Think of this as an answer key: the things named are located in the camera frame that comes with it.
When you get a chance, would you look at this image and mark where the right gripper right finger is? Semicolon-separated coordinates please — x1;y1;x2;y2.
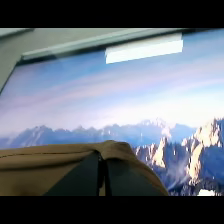
105;156;164;197

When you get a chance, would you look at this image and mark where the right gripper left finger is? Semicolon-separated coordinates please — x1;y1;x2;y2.
43;150;101;197

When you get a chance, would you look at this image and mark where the tan garment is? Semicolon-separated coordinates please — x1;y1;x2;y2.
0;139;170;197

